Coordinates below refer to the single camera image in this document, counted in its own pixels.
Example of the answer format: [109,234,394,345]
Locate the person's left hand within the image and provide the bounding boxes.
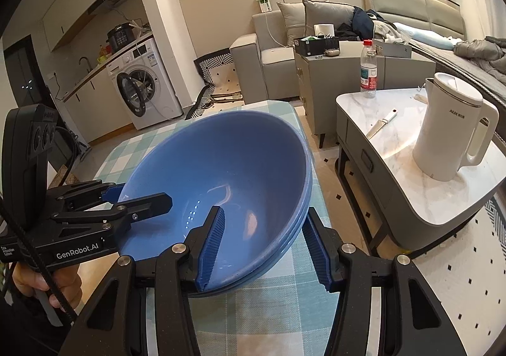
[11,263,82,303]

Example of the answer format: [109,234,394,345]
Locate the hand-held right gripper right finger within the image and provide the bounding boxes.
[302,207,469,356]

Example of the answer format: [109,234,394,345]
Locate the blue bowl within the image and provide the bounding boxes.
[194,202,309,296]
[198,182,313,292]
[117,110,313,287]

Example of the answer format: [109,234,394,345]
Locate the upper kitchen cabinets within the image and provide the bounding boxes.
[41,0,133,50]

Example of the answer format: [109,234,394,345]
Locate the clear water bottle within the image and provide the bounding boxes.
[360,40,378,99]

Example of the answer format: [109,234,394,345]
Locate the teal checkered tablecloth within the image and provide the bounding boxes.
[95,100,344,356]

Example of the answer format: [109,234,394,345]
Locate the black pressure cooker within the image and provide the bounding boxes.
[107,22,133,54]

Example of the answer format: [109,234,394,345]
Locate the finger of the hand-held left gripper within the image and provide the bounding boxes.
[45,180,127,210]
[51,193,173,231]

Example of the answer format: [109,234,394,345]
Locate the kitchen counter cabinet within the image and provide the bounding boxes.
[63,63,137,143]

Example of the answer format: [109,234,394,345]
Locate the black cable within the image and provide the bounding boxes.
[0,202,76,325]

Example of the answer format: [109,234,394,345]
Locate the grey bedside cabinet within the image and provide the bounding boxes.
[294,41,414,149]

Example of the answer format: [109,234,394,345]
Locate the white electric kettle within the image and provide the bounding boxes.
[412,72,499,182]

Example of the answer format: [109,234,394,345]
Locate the marble top coffee table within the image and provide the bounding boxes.
[335,88,506,258]

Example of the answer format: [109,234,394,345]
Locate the grey upholstered bed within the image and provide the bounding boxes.
[363,0,506,107]

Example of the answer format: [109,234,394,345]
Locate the light grey cushion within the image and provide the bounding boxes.
[277,2,307,48]

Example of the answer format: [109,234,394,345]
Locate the dark navy garment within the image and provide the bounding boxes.
[340,7,396,40]

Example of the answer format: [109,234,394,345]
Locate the dark grey cushion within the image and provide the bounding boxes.
[302,0,355,40]

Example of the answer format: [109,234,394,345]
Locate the white washing machine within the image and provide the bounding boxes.
[106,37,183,130]

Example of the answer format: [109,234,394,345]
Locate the grey padded jacket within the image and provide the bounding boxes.
[454,35,506,78]

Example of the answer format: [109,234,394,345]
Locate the grey sofa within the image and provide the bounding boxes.
[230,11,317,101]

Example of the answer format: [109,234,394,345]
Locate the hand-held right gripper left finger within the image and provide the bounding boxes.
[69,205,227,356]

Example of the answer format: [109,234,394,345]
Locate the white handled knife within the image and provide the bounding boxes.
[366,111,397,140]

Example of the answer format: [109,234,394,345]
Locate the light blue pillow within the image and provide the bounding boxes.
[395,22,455,50]

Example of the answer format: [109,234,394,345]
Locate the black tissue box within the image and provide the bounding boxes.
[296,35,341,57]

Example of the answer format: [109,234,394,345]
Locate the dark door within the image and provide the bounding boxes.
[2,35,54,111]

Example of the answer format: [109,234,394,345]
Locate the grey flat box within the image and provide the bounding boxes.
[373,39,414,58]

